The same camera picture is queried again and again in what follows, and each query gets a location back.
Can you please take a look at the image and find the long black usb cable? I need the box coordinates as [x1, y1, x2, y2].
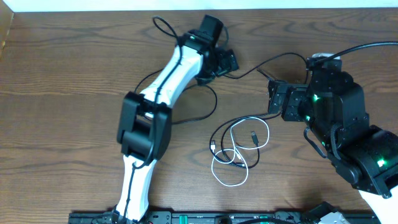
[133, 52, 309, 125]

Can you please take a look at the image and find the short black usb cable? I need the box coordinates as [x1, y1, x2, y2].
[209, 110, 284, 169]

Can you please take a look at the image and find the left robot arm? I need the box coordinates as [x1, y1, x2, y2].
[111, 15, 239, 223]

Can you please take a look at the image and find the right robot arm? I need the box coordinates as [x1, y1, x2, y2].
[268, 54, 397, 223]

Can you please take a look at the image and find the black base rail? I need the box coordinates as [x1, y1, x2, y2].
[68, 201, 379, 224]

